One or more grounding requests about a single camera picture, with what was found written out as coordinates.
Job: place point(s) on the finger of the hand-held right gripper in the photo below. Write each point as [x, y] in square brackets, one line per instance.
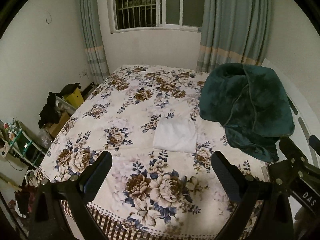
[291, 153]
[315, 143]

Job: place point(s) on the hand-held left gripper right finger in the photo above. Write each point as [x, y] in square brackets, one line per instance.
[225, 177]

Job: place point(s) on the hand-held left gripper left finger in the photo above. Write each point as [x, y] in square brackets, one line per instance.
[96, 177]

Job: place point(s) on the white knit sweater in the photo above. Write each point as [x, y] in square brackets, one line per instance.
[175, 136]

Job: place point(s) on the black clothes pile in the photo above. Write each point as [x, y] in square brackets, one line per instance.
[50, 110]

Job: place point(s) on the white bed headboard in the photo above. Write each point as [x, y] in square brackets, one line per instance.
[300, 120]

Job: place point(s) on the cardboard box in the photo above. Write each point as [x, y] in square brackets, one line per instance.
[58, 126]

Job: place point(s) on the clear plastic bag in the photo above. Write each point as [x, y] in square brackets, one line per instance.
[45, 137]

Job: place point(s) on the dark green plush blanket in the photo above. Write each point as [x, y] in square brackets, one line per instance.
[247, 105]

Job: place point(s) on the dark red bag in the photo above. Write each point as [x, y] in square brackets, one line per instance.
[25, 197]

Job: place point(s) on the green shelf rack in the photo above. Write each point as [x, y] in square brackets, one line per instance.
[22, 140]

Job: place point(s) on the yellow box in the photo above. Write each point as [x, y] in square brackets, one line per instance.
[74, 97]

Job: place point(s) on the wooden broom stick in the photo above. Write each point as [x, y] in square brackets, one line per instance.
[10, 182]

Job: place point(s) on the floral bed sheet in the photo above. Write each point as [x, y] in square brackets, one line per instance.
[140, 100]

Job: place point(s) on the grey-blue curtain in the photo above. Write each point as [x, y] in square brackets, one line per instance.
[93, 30]
[232, 22]

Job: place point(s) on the barred window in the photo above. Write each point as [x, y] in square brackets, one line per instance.
[155, 5]

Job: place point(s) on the wall socket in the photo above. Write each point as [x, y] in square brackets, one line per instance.
[83, 74]

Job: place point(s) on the wall switch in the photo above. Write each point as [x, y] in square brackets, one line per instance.
[48, 20]

